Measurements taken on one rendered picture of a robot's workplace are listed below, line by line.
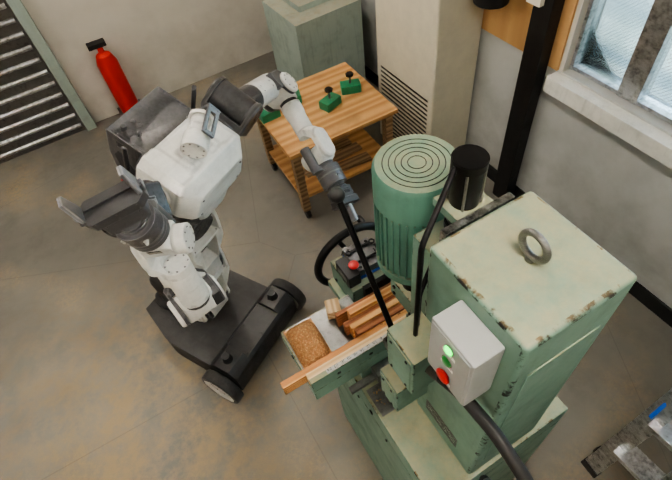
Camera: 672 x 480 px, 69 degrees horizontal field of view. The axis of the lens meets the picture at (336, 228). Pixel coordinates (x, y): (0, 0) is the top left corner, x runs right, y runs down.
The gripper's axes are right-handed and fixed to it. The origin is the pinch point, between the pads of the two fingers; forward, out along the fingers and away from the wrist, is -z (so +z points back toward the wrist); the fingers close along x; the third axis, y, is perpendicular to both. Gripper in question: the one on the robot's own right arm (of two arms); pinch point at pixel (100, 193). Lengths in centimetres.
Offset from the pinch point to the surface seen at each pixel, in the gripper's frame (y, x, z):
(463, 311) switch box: 46, 42, 7
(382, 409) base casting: 50, 23, 74
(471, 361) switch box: 53, 39, 5
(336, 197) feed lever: 12.7, 36.5, 19.5
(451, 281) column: 41, 43, 7
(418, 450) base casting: 63, 26, 71
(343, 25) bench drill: -162, 117, 168
